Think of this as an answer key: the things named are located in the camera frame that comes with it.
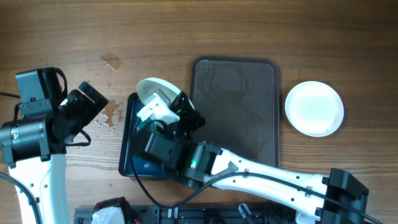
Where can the black water tray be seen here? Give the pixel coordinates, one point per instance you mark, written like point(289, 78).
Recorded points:
point(143, 168)

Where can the dark brown serving tray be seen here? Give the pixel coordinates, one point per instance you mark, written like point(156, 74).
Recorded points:
point(239, 97)

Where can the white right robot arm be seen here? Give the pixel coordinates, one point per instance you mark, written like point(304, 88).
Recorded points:
point(336, 198)

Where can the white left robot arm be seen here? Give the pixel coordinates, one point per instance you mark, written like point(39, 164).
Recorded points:
point(35, 151)

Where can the green yellow sponge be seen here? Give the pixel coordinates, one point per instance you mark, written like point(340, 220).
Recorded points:
point(153, 125)

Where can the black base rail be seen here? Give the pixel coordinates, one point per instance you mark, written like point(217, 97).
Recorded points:
point(266, 213)

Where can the white plate blue stain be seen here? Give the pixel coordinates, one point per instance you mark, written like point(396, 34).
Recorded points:
point(148, 86)

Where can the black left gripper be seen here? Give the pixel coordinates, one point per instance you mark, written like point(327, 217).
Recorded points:
point(91, 109)

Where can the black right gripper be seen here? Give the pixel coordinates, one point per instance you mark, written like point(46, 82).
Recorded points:
point(188, 113)

